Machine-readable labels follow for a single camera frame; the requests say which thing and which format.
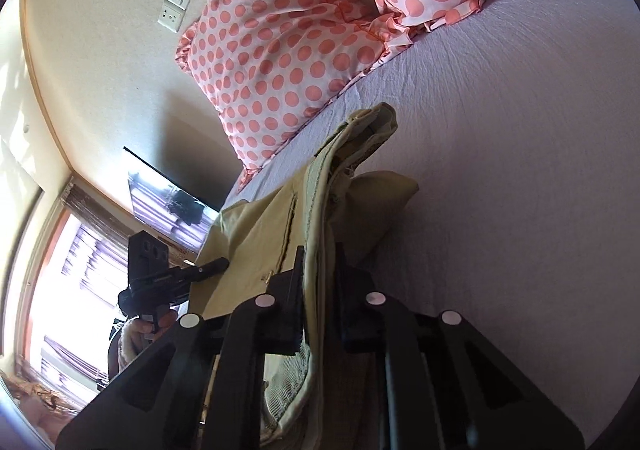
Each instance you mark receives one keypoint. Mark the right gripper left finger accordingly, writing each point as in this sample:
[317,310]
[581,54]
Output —
[200,385]

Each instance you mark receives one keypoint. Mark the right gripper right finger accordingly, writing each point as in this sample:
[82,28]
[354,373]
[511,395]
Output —
[440,384]

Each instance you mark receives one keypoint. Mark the left human hand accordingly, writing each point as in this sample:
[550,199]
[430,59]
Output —
[138,334]

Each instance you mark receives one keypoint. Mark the black flat television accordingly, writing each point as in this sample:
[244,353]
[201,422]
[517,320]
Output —
[164,206]

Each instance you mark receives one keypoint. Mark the brown window curtain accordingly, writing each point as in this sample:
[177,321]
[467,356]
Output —
[113,224]

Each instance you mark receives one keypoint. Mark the lavender bed sheet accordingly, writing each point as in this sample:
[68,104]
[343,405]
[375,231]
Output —
[521,126]

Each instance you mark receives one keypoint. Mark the upper pink polka-dot pillow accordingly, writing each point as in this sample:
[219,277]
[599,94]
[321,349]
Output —
[269,66]

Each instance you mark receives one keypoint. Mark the white wall socket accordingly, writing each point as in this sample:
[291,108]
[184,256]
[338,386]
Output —
[171,17]

